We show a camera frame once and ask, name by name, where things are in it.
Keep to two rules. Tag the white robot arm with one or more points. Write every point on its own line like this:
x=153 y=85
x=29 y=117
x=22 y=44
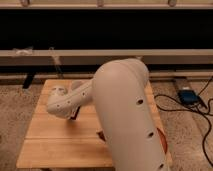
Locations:
x=117 y=91

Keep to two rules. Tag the wooden table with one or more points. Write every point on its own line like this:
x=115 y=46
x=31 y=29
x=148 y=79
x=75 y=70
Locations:
x=54 y=143

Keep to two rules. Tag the clear plastic cup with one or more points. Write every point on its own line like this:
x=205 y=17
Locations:
x=76 y=84

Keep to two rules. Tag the blue power adapter box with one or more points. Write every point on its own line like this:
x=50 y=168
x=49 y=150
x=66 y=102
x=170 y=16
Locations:
x=187 y=97

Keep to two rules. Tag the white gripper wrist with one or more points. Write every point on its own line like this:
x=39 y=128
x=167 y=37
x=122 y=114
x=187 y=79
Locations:
x=58 y=91

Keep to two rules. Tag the orange plate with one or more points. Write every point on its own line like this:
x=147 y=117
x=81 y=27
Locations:
x=163 y=140

